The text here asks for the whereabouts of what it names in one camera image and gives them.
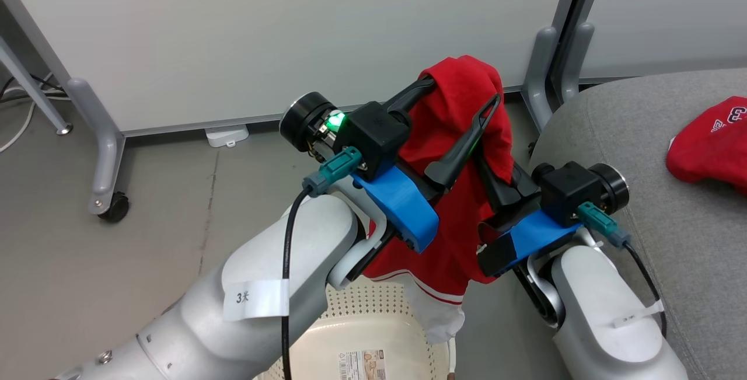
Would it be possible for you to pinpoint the red garment with white lettering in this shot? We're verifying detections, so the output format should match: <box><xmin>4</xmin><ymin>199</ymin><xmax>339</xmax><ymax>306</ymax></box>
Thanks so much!
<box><xmin>666</xmin><ymin>96</ymin><xmax>747</xmax><ymax>195</ymax></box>

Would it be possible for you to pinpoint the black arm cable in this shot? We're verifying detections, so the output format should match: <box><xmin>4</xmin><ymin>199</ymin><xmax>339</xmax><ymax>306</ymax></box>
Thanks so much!
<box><xmin>281</xmin><ymin>186</ymin><xmax>313</xmax><ymax>380</ymax></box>
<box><xmin>623</xmin><ymin>241</ymin><xmax>668</xmax><ymax>340</ymax></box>

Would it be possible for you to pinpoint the teal right camera connector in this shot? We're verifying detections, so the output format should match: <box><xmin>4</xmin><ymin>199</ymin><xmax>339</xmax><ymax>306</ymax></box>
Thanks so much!
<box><xmin>577</xmin><ymin>201</ymin><xmax>632</xmax><ymax>248</ymax></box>

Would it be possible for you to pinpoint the black cable under table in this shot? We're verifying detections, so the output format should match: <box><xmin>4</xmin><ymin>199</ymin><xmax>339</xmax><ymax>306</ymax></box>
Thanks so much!
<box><xmin>0</xmin><ymin>74</ymin><xmax>62</xmax><ymax>103</ymax></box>

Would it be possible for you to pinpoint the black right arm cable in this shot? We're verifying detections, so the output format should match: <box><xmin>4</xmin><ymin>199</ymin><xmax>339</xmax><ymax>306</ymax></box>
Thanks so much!
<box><xmin>623</xmin><ymin>241</ymin><xmax>668</xmax><ymax>340</ymax></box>

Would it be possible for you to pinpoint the narrow white partition panel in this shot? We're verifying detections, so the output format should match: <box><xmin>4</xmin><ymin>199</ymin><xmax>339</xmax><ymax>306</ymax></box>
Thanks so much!
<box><xmin>578</xmin><ymin>0</ymin><xmax>747</xmax><ymax>81</ymax></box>

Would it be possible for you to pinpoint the teal left camera connector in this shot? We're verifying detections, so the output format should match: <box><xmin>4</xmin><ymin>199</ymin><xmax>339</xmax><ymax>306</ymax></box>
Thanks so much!
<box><xmin>302</xmin><ymin>147</ymin><xmax>364</xmax><ymax>197</ymax></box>

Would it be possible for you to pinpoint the white cable under table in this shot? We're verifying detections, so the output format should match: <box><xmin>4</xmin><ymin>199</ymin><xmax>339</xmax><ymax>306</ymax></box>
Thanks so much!
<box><xmin>0</xmin><ymin>85</ymin><xmax>68</xmax><ymax>154</ymax></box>

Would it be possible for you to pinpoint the grey fabric sofa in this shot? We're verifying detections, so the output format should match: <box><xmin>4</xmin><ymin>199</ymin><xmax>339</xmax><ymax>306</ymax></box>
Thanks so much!
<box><xmin>528</xmin><ymin>68</ymin><xmax>747</xmax><ymax>380</ymax></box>

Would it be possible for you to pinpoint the white cable length tag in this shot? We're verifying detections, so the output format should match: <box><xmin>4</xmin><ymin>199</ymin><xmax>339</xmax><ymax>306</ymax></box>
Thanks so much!
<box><xmin>612</xmin><ymin>301</ymin><xmax>665</xmax><ymax>329</ymax></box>
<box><xmin>223</xmin><ymin>279</ymin><xmax>291</xmax><ymax>322</ymax></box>

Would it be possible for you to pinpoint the large white partition panel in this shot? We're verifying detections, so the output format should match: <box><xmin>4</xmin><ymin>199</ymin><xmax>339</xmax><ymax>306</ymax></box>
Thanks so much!
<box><xmin>0</xmin><ymin>0</ymin><xmax>577</xmax><ymax>137</ymax></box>

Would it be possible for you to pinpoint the grey metal table leg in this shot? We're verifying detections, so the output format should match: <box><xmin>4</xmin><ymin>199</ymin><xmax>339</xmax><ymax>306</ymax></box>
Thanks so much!
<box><xmin>0</xmin><ymin>36</ymin><xmax>74</xmax><ymax>136</ymax></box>

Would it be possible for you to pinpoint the red garment with white sleeve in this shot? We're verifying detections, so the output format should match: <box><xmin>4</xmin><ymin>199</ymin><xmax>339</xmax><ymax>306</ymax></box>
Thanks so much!
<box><xmin>362</xmin><ymin>55</ymin><xmax>515</xmax><ymax>346</ymax></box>

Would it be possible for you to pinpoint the white power box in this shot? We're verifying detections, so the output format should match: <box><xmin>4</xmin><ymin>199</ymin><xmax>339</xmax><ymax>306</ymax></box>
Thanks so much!
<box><xmin>205</xmin><ymin>125</ymin><xmax>250</xmax><ymax>148</ymax></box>

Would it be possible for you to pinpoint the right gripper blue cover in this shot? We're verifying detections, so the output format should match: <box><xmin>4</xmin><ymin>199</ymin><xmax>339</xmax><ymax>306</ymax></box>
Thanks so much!
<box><xmin>475</xmin><ymin>151</ymin><xmax>584</xmax><ymax>278</ymax></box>

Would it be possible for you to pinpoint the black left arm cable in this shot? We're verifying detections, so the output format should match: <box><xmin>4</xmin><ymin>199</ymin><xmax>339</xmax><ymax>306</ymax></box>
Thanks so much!
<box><xmin>281</xmin><ymin>186</ymin><xmax>313</xmax><ymax>380</ymax></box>

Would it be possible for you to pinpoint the teal camera connector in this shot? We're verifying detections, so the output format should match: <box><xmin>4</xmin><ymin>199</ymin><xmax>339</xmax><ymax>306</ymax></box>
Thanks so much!
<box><xmin>302</xmin><ymin>147</ymin><xmax>364</xmax><ymax>197</ymax></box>
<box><xmin>577</xmin><ymin>201</ymin><xmax>632</xmax><ymax>248</ymax></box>

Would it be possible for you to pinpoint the black caster wheel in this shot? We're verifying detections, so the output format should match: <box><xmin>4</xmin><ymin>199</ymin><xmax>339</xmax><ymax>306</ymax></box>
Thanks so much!
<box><xmin>98</xmin><ymin>191</ymin><xmax>131</xmax><ymax>223</ymax></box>

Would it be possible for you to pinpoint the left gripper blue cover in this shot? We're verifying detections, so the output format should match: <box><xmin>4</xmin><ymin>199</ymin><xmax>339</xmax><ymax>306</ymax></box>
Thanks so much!
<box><xmin>350</xmin><ymin>75</ymin><xmax>502</xmax><ymax>253</ymax></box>

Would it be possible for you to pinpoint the cream perforated laundry basket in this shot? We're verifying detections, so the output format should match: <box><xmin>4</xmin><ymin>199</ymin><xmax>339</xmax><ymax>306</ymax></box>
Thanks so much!
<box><xmin>256</xmin><ymin>278</ymin><xmax>457</xmax><ymax>380</ymax></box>

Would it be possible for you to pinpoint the grey partition leg with caster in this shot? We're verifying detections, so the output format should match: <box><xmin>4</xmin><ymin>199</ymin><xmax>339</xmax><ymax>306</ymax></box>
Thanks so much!
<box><xmin>67</xmin><ymin>78</ymin><xmax>127</xmax><ymax>216</ymax></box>

